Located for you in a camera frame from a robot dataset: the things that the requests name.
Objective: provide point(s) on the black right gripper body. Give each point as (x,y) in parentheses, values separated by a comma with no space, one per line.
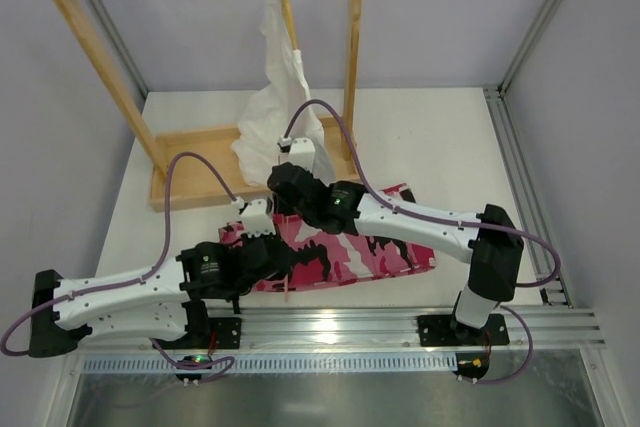
(282,180)

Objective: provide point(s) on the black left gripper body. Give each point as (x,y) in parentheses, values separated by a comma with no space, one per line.
(279,255)

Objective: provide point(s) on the pink wire hanger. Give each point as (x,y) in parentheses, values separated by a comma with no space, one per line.
(285,230)

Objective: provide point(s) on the pink camouflage trousers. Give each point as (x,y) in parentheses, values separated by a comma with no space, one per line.
(330,261)

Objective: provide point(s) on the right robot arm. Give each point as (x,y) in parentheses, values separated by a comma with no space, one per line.
(487,242)

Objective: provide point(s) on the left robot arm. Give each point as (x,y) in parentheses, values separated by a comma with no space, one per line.
(166,304)

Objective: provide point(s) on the wooden hanger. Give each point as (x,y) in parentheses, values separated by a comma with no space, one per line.
(288,17)

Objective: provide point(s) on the white t-shirt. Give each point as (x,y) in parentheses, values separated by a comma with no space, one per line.
(270,110)

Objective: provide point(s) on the wooden clothes rack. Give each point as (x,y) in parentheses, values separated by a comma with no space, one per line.
(193,186)

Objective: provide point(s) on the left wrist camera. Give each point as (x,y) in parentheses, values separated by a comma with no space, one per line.
(255,218)

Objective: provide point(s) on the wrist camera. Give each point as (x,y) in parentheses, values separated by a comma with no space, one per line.
(297,151)
(255,218)

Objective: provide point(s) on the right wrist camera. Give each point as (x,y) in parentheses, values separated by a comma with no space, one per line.
(297,151)

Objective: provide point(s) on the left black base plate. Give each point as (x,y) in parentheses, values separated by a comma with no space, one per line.
(225,333)

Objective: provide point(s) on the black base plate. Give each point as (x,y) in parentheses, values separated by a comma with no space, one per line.
(435,330)
(225,333)

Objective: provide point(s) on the aluminium mounting rail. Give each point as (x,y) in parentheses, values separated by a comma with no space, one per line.
(540,327)

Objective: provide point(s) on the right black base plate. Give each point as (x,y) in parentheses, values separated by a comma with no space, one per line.
(435,330)

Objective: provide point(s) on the slotted cable duct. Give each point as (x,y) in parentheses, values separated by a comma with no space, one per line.
(286,363)

